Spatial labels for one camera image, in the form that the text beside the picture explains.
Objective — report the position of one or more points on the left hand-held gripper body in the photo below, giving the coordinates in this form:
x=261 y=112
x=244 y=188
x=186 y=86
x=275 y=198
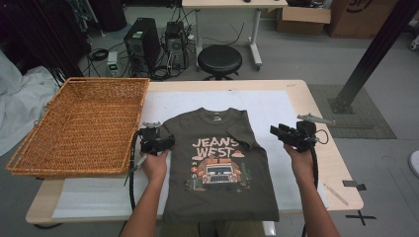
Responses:
x=150 y=141

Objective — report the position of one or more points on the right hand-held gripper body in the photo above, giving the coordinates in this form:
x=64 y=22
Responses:
x=304 y=138

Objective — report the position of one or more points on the orange wicker basket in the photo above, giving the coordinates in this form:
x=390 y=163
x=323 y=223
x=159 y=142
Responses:
x=82 y=131

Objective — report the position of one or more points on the olive green printed t-shirt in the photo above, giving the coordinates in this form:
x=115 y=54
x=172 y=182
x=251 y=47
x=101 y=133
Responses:
x=224 y=204

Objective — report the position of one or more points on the person's left hand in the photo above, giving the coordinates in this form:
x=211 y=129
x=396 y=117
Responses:
x=155 y=168

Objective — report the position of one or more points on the person's right hand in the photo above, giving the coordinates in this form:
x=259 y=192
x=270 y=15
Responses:
x=303 y=166

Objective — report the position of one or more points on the grey floor mat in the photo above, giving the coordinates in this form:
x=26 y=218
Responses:
x=362 y=115

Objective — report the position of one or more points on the black tape piece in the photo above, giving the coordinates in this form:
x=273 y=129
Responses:
x=351 y=183

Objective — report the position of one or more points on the white power box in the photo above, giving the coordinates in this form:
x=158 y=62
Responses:
x=112 y=59

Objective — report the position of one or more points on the black round stool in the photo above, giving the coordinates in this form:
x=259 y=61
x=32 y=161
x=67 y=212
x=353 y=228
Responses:
x=219 y=59

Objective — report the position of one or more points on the white table leg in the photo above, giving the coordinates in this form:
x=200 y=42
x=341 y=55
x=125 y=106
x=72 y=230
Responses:
x=270 y=229

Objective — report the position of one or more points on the small open computer case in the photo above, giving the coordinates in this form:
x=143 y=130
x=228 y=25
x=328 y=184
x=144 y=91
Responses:
x=176 y=42

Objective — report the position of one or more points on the black computer tower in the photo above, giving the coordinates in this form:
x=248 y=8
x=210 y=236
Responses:
x=141 y=42

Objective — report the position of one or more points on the person's khaki trousers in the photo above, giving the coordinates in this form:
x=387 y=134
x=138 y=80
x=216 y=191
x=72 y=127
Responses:
x=243 y=230

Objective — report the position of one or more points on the small open cardboard box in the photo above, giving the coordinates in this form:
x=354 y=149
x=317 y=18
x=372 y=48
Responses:
x=303 y=23

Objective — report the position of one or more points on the white round object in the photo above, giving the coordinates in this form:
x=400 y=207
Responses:
x=415 y=164

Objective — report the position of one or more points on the large cardboard box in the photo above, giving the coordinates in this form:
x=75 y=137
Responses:
x=355 y=23

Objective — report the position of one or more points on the white cloth sheet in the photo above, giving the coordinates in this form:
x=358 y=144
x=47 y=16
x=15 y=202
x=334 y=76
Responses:
x=19 y=98

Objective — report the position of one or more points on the white-legged desk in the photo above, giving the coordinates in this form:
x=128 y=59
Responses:
x=230 y=3

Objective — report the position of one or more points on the black curtain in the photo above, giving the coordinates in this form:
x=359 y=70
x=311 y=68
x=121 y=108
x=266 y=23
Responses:
x=39 y=33

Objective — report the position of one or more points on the black metal post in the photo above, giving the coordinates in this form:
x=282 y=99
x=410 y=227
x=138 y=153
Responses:
x=372 y=56

